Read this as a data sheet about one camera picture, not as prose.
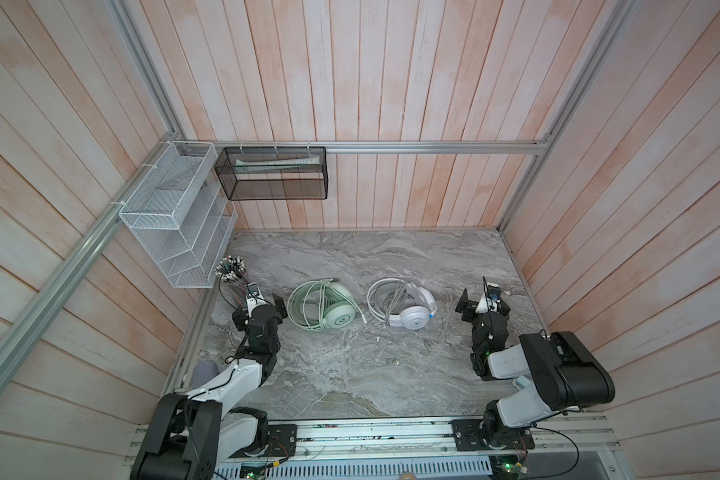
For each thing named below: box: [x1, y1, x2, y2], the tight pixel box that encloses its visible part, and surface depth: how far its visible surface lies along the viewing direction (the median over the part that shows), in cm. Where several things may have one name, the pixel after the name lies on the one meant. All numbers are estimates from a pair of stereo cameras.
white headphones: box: [367, 277, 438, 330], surface depth 94 cm
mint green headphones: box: [287, 279, 356, 332], surface depth 92 cm
